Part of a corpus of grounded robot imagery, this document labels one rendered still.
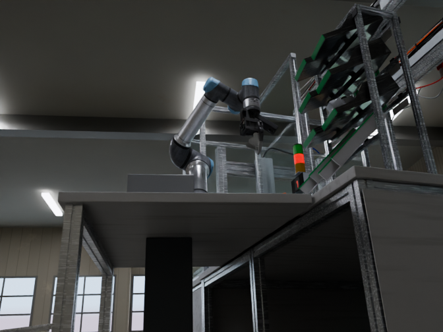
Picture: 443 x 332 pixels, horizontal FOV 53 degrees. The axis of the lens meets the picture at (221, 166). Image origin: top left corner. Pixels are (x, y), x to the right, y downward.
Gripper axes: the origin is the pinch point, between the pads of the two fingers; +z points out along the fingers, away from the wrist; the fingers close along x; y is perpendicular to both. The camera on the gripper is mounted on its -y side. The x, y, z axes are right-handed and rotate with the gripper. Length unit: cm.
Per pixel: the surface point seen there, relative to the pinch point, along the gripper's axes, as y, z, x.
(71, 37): 95, -213, -211
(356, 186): 5, 42, 68
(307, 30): -125, -213, -142
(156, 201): 50, 40, 41
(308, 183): -12.3, 19.6, 15.8
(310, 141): -11.9, 4.5, 21.9
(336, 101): -12.6, -1.6, 41.1
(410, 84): -40, -9, 49
